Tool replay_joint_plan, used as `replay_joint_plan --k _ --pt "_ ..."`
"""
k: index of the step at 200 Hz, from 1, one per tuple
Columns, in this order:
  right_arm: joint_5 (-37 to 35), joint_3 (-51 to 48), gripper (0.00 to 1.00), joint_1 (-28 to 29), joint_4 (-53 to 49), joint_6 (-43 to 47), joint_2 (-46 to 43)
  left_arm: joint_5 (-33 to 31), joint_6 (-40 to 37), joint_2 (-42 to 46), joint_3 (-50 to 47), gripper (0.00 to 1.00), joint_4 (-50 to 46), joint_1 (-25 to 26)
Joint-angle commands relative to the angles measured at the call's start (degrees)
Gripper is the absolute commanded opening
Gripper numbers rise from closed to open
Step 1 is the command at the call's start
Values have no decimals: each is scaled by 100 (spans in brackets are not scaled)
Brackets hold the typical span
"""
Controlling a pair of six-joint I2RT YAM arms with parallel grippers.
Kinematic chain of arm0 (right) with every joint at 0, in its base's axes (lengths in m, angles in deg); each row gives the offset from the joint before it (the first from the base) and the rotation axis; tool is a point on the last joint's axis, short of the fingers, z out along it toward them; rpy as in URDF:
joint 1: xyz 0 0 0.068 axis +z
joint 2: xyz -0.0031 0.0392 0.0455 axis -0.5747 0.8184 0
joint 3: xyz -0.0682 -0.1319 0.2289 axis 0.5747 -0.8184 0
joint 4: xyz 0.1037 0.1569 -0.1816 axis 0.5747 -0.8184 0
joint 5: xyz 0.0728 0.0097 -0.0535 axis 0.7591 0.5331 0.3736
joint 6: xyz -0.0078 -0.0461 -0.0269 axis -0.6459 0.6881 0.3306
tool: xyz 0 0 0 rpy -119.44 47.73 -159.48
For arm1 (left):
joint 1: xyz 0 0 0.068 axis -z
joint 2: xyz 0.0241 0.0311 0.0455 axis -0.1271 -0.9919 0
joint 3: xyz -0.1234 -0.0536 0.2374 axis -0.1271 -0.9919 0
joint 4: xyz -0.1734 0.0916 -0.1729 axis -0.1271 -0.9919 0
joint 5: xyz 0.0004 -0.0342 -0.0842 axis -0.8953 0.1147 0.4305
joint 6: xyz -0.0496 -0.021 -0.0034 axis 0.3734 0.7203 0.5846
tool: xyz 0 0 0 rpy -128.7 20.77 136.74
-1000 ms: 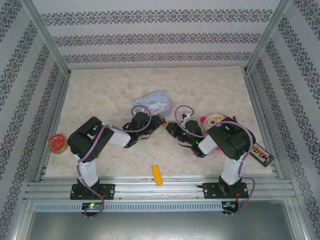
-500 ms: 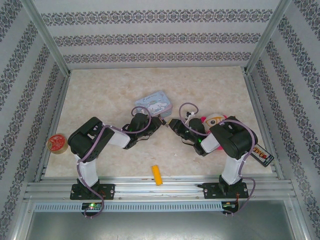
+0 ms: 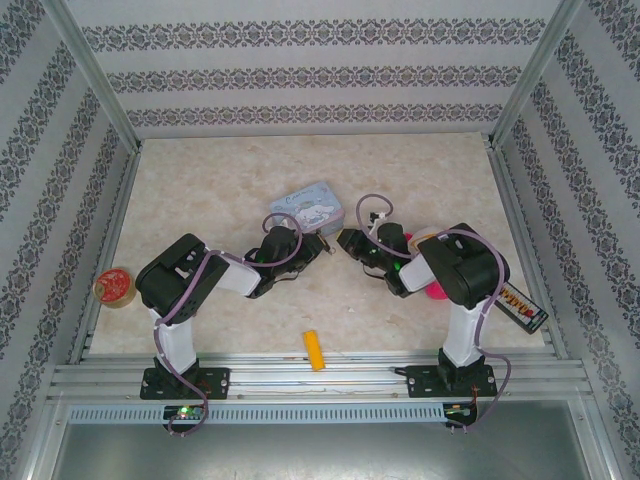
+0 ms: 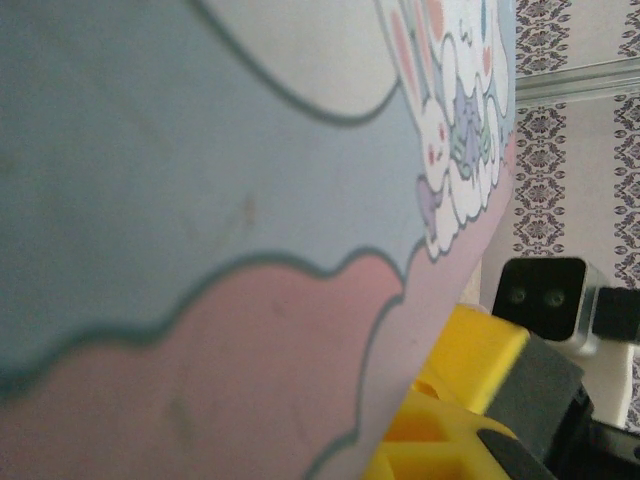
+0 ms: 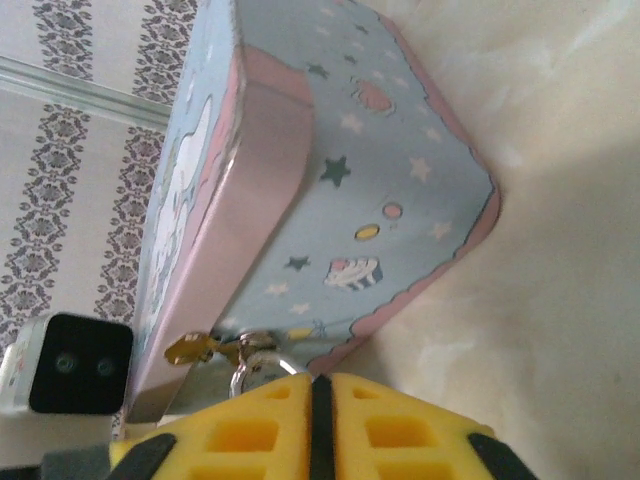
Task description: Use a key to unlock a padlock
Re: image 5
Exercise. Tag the blue cartoon tin box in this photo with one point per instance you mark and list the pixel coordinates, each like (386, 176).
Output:
(350, 175)

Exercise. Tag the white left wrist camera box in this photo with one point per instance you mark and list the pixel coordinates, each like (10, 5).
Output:
(75, 365)

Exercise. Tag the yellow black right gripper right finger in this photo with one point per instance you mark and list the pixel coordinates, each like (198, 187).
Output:
(410, 440)

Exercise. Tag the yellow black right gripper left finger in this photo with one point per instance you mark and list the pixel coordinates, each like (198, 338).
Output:
(240, 440)

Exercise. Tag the aluminium frame post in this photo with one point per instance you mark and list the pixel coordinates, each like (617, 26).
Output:
(75, 87)

